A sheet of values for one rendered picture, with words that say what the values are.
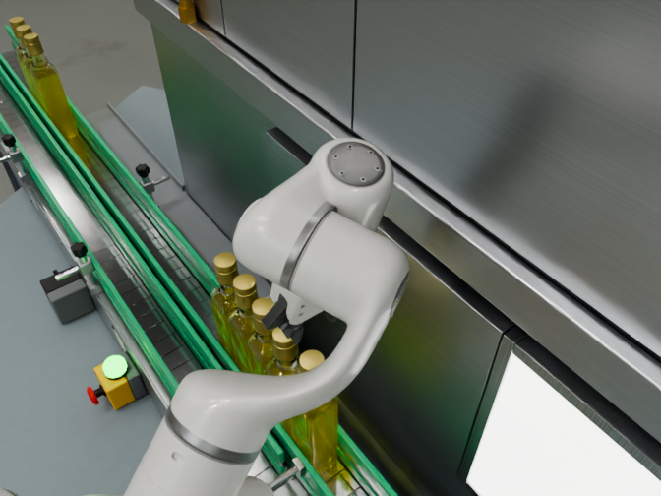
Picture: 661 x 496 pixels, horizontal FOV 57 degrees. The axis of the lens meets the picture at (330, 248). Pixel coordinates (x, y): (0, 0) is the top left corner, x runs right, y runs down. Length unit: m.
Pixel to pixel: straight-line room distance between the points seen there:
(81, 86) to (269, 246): 3.53
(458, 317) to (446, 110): 0.24
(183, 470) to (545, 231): 0.38
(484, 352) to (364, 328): 0.28
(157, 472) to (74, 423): 0.83
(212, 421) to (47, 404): 0.92
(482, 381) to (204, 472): 0.37
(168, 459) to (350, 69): 0.47
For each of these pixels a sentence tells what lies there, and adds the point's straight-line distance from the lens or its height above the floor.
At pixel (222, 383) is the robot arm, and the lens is 0.50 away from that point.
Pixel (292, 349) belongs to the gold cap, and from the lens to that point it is 0.86.
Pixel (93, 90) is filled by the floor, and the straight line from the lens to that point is 3.90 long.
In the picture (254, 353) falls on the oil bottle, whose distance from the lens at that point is 0.95.
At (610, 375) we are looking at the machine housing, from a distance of 0.62.
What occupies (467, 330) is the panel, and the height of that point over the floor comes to 1.28.
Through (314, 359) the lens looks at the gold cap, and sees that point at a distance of 0.83.
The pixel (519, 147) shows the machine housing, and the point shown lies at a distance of 0.59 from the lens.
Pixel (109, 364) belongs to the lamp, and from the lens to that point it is 1.27.
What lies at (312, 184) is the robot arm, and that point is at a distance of 0.50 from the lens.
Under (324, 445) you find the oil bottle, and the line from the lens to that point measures 0.98.
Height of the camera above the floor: 1.84
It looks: 45 degrees down
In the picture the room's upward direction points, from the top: straight up
